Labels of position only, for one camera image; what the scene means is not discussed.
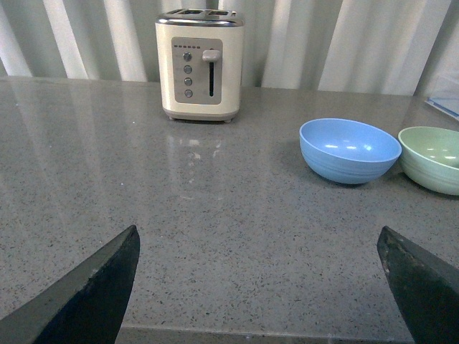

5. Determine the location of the white pleated curtain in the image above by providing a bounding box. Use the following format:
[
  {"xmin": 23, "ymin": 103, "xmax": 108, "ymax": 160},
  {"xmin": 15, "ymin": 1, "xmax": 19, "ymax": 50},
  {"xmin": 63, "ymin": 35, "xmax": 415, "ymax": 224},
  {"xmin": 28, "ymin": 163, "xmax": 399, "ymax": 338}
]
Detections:
[{"xmin": 1, "ymin": 1, "xmax": 458, "ymax": 96}]

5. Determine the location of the cream two-slot toaster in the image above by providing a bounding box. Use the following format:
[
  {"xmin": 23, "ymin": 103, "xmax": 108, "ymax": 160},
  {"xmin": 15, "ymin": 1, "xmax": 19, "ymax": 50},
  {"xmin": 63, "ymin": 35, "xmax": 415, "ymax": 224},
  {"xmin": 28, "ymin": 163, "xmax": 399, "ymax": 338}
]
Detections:
[{"xmin": 155, "ymin": 9, "xmax": 245, "ymax": 123}]

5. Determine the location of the blue plastic bowl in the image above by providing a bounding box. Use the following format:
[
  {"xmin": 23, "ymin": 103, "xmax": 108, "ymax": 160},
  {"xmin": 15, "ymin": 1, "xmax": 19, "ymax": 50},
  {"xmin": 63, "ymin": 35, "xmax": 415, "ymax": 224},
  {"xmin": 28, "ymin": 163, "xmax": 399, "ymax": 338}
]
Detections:
[{"xmin": 299, "ymin": 118, "xmax": 402, "ymax": 184}]

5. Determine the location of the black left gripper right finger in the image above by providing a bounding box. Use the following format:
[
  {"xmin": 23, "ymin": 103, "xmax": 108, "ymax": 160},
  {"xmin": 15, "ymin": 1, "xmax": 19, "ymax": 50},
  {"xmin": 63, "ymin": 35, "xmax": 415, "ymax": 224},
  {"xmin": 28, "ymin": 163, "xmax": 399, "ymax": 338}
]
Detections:
[{"xmin": 377, "ymin": 226, "xmax": 458, "ymax": 343}]

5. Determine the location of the green plastic bowl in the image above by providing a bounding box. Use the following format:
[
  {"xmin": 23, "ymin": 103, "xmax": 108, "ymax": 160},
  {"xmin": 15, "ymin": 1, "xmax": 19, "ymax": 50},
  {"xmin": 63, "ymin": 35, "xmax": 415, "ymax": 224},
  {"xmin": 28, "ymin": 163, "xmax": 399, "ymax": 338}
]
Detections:
[{"xmin": 398, "ymin": 126, "xmax": 458, "ymax": 196}]

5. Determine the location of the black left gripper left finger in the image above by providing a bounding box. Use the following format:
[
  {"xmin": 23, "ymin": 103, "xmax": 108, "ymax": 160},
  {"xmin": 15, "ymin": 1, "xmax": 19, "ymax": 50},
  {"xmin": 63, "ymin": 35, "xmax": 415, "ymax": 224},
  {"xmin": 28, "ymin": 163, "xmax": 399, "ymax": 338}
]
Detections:
[{"xmin": 1, "ymin": 225, "xmax": 140, "ymax": 343}]

